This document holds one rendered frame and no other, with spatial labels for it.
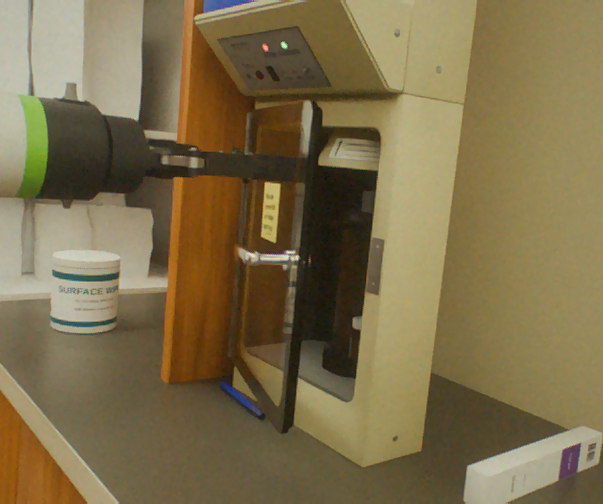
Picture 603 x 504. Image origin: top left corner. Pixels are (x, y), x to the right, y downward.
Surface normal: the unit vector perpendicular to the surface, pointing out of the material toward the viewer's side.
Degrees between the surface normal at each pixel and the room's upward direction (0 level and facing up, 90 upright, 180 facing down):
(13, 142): 84
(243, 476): 0
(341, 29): 135
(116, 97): 93
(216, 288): 90
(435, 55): 90
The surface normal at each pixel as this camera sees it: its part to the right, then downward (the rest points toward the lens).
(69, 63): 0.04, 0.23
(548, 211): -0.79, 0.01
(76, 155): 0.59, 0.23
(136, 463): 0.09, -0.99
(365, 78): -0.63, 0.70
